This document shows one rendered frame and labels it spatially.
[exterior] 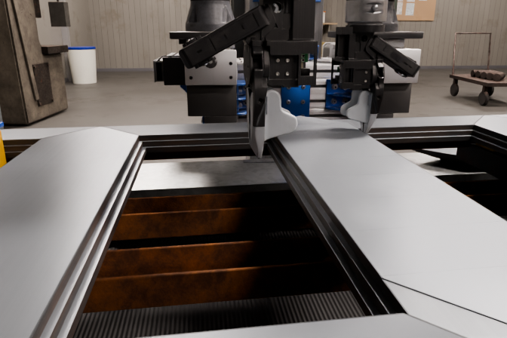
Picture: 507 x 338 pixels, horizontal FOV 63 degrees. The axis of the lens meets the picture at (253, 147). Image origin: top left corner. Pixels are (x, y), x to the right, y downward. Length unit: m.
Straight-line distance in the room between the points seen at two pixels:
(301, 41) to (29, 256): 0.36
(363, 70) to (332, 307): 0.44
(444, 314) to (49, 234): 0.37
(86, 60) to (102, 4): 2.73
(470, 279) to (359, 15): 0.53
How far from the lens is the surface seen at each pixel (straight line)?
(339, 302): 0.85
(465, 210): 0.54
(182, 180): 1.05
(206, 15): 1.22
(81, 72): 8.76
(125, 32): 11.03
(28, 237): 0.48
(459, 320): 0.35
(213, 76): 1.10
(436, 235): 0.46
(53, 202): 0.55
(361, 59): 0.80
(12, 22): 5.09
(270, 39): 0.51
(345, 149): 0.73
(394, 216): 0.49
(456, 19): 12.44
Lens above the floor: 1.05
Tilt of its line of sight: 16 degrees down
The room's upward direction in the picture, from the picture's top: straight up
